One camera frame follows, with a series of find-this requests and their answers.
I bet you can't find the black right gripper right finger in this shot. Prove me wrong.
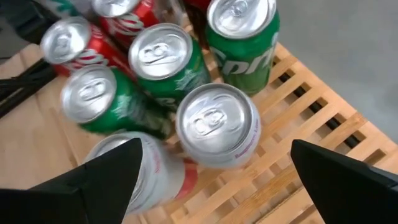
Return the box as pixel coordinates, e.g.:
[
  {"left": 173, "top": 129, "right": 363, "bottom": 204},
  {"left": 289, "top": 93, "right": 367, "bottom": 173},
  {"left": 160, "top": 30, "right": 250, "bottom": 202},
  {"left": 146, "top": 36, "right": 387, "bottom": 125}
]
[{"left": 290, "top": 139, "right": 398, "bottom": 224}]

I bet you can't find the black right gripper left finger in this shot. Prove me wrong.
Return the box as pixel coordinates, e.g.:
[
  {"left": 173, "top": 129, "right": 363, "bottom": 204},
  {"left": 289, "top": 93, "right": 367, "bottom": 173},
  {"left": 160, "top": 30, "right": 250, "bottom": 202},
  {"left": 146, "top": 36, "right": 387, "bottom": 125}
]
[{"left": 0, "top": 138, "right": 144, "bottom": 224}]

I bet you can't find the tall white Celsius can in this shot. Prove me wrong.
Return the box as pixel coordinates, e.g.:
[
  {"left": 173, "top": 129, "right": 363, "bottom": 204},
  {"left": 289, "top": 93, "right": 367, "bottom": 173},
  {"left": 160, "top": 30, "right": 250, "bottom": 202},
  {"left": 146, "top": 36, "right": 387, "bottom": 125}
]
[{"left": 34, "top": 0, "right": 94, "bottom": 19}]

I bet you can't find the wooden slatted shelf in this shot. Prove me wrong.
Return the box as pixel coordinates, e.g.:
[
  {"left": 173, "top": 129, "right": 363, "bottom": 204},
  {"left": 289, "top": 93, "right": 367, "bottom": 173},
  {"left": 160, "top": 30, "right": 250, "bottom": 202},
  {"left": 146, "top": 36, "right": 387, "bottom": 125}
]
[{"left": 49, "top": 15, "right": 398, "bottom": 224}]

